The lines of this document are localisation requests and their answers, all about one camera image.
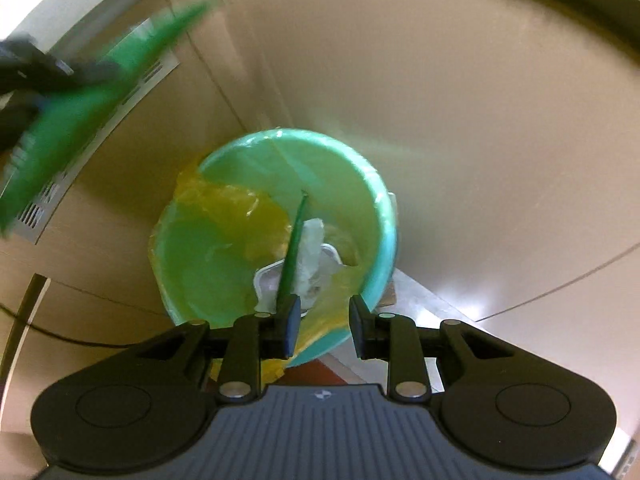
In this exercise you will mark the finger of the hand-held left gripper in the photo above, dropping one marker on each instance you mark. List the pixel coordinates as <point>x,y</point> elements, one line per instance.
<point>30,67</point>
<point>15,125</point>

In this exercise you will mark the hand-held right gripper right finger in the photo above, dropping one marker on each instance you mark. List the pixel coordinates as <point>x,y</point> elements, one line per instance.
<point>358,325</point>

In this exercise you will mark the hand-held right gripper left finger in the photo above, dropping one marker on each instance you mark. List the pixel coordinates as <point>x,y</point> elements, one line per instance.
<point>290,325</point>

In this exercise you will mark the red and white food tray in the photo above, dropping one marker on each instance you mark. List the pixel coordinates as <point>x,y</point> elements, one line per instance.
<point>267,285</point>

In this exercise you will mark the green snack packet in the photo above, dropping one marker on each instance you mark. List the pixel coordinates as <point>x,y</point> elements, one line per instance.
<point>295,240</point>
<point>65,120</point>

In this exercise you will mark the yellow bin liner bag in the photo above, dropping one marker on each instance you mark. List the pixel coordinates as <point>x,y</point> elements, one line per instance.
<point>235,205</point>

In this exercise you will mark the green trash bin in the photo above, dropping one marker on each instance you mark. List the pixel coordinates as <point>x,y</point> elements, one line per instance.
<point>325,155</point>

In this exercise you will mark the silver cabinet vent grille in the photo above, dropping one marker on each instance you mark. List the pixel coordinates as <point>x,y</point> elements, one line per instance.
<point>145,77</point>

